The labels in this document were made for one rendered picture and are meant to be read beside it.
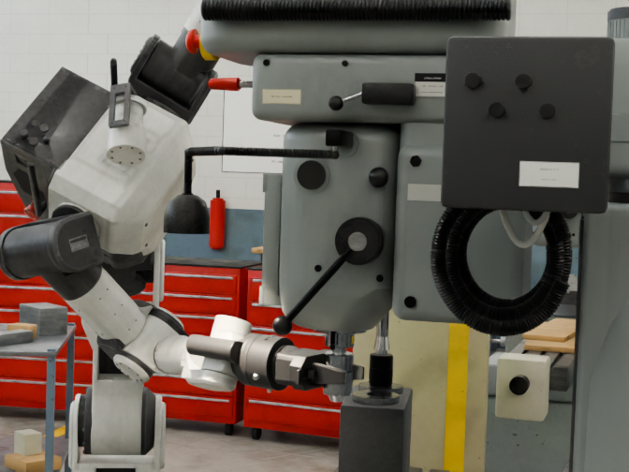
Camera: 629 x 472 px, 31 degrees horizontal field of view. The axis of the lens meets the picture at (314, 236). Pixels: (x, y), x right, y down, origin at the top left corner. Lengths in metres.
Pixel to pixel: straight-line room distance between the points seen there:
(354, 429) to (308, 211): 0.57
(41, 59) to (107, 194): 10.11
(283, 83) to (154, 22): 9.99
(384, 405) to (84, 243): 0.63
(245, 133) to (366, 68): 9.61
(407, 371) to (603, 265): 2.02
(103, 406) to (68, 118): 0.63
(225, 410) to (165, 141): 4.77
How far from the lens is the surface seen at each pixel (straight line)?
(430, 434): 3.61
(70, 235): 2.02
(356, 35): 1.70
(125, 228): 2.09
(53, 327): 5.06
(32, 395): 7.25
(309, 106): 1.71
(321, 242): 1.73
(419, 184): 1.67
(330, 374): 1.81
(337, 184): 1.72
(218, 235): 11.23
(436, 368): 3.57
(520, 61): 1.42
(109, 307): 2.11
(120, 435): 2.45
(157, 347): 2.14
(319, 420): 6.57
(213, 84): 1.98
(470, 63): 1.42
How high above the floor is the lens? 1.55
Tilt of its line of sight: 3 degrees down
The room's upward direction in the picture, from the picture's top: 2 degrees clockwise
